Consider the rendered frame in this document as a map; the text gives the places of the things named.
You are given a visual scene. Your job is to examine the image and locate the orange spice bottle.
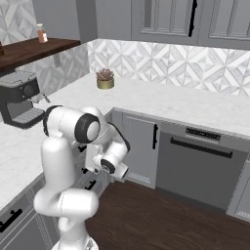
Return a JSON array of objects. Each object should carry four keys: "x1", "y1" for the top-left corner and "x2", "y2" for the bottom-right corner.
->
[{"x1": 36, "y1": 22, "x2": 49, "y2": 44}]

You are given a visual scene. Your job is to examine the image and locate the succulent in yellow pot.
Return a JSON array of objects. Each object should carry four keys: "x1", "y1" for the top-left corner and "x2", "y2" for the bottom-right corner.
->
[{"x1": 95, "y1": 67, "x2": 116, "y2": 91}]

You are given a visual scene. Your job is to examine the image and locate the grey drawer front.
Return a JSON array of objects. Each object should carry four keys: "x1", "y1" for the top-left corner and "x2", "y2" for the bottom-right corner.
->
[
  {"x1": 0, "y1": 189, "x2": 45, "y2": 250},
  {"x1": 75, "y1": 172, "x2": 111, "y2": 198}
]

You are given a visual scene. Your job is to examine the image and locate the black coffee machine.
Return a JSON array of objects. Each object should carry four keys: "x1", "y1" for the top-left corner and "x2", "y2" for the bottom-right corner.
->
[{"x1": 0, "y1": 71, "x2": 47, "y2": 130}]

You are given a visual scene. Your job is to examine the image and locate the black dishwasher handle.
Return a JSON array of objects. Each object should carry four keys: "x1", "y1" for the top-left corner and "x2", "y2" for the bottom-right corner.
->
[{"x1": 169, "y1": 136, "x2": 234, "y2": 160}]

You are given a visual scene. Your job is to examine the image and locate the grey dishwasher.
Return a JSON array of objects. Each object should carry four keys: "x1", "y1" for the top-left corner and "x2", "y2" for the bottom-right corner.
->
[{"x1": 155, "y1": 121, "x2": 250, "y2": 213}]

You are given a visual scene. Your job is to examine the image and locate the grey wall cupboard door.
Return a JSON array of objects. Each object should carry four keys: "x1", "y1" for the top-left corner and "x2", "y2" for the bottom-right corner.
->
[
  {"x1": 131, "y1": 0, "x2": 200, "y2": 46},
  {"x1": 197, "y1": 0, "x2": 250, "y2": 51}
]

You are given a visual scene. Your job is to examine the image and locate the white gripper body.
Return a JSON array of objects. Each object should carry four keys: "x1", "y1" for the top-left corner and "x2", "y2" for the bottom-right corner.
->
[{"x1": 84, "y1": 143, "x2": 105, "y2": 174}]

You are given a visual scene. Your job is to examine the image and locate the black wall cupboard handle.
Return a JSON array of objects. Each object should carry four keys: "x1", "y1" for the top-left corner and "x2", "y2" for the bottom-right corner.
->
[{"x1": 187, "y1": 0, "x2": 199, "y2": 38}]

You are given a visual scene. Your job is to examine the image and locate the black base cupboard handle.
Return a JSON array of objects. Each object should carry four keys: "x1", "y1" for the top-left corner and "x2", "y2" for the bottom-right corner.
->
[{"x1": 151, "y1": 123, "x2": 160, "y2": 150}]

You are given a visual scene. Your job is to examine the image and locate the dark wooden shelf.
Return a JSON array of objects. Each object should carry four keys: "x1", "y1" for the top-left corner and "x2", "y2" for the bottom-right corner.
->
[{"x1": 0, "y1": 37, "x2": 82, "y2": 73}]

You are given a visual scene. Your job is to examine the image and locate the grey base cupboard door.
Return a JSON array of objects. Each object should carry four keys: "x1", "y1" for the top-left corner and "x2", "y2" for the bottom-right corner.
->
[
  {"x1": 227, "y1": 160, "x2": 250, "y2": 224},
  {"x1": 122, "y1": 112, "x2": 161, "y2": 190}
]

